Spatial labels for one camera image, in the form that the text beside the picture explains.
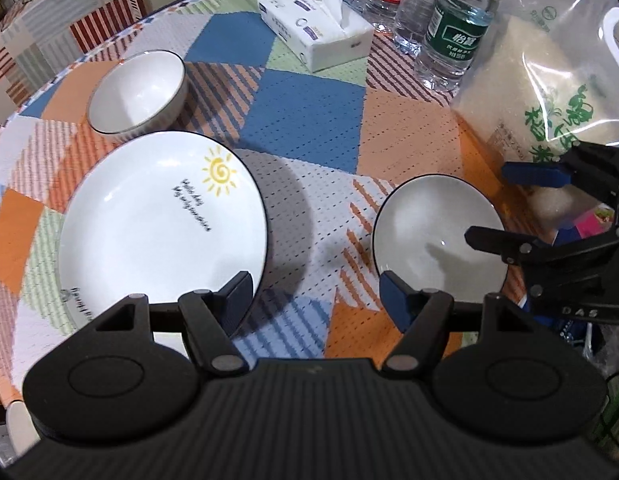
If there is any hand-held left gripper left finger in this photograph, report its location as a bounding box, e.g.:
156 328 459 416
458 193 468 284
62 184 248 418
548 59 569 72
92 270 254 378

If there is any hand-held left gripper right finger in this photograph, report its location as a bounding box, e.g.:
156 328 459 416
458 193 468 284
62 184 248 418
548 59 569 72
379 270 534 382

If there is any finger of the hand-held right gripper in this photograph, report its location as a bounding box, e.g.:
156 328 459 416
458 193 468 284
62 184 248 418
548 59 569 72
463 225 619 281
501 142 619 226

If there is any white bowl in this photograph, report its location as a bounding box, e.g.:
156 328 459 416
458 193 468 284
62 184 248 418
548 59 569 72
372 174 510 307
86 50 188 144

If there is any white plate with sun print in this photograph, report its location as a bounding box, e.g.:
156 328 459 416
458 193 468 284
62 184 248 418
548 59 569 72
58 131 269 332

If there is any clear bag of rice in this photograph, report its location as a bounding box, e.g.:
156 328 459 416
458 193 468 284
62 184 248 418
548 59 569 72
449 0 619 233

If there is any green label water bottle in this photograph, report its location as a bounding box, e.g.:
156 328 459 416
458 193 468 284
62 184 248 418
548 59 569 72
414 0 505 93

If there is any checked colourful tablecloth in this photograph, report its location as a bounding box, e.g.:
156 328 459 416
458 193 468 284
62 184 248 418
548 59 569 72
0 0 545 411

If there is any blue label water bottle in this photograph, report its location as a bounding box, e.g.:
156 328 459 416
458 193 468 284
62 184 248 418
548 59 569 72
392 0 443 56

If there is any white tissue pack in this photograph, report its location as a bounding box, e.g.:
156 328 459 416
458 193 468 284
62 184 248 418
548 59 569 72
257 0 375 73

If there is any striped patchwork cloth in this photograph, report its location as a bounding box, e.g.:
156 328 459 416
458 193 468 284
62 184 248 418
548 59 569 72
0 0 143 133

